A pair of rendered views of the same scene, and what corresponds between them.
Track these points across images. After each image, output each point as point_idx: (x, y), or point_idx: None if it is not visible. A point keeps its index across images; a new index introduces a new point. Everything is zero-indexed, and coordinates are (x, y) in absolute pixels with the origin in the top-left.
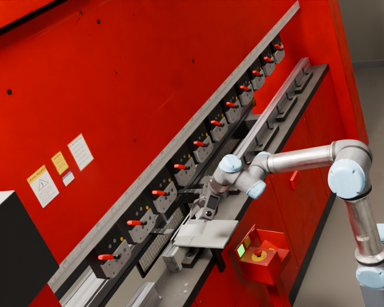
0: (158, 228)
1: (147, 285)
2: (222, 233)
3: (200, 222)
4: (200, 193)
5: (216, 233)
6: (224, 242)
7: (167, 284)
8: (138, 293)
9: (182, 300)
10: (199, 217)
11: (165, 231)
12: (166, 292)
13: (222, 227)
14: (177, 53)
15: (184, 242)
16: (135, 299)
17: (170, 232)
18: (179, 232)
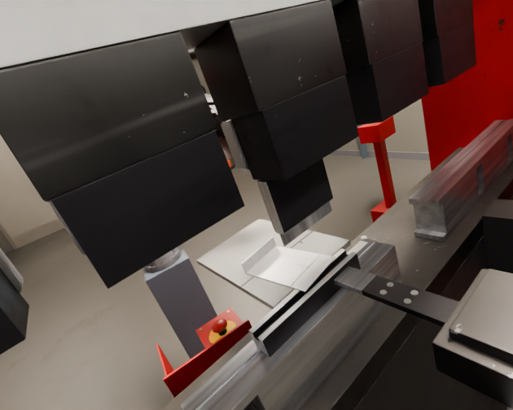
0: (400, 304)
1: (427, 196)
2: (240, 240)
3: (256, 281)
4: (213, 109)
5: (249, 242)
6: (250, 224)
7: (405, 260)
8: (445, 184)
9: (372, 229)
10: (246, 345)
11: (367, 281)
12: (407, 246)
13: (230, 253)
14: None
15: (319, 237)
16: (449, 178)
17: (349, 272)
18: (322, 266)
